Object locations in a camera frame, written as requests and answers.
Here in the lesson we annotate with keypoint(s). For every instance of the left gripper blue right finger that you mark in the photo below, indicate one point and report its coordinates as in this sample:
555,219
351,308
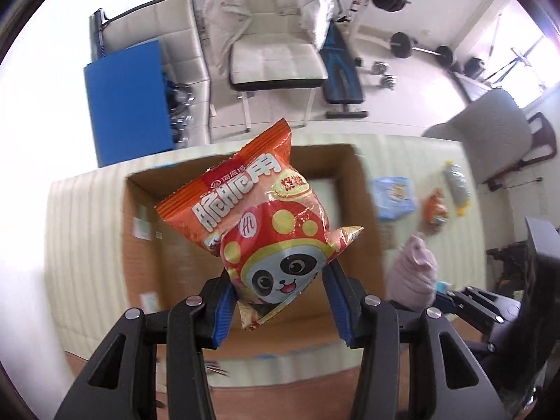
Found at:
414,365

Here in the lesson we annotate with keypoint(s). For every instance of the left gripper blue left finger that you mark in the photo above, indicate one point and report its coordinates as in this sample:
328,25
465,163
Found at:
119,380

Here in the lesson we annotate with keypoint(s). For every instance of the pink plush cloth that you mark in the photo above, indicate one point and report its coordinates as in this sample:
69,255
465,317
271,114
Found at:
411,280

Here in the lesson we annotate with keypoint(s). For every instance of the blue cartoon tissue pack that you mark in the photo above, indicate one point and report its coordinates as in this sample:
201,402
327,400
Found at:
393,197

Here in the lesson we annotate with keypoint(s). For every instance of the orange panda snack bag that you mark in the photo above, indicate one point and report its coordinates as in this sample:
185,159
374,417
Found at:
260,216

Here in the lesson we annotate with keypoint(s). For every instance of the light blue tissue packet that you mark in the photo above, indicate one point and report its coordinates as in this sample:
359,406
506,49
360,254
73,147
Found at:
443,287

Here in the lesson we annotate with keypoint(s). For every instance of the small orange snack bag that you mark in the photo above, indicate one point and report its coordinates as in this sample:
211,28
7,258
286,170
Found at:
434,212

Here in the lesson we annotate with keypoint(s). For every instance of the striped table cloth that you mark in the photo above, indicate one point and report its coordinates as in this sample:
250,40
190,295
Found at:
108,250

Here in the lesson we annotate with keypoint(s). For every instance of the grey upholstered chair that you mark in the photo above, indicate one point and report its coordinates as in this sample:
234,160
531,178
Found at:
498,138

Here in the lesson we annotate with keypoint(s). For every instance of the chrome dumbbell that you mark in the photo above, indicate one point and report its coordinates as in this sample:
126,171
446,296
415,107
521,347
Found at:
386,80

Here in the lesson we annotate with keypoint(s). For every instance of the blue black weight bench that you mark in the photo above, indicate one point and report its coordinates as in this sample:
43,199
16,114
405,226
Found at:
342,86

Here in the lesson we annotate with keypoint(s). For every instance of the black barbell on floor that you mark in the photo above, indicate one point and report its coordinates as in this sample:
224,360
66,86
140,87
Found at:
403,46

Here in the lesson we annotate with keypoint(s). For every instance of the white cushioned chair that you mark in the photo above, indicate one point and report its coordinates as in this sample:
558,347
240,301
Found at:
273,48

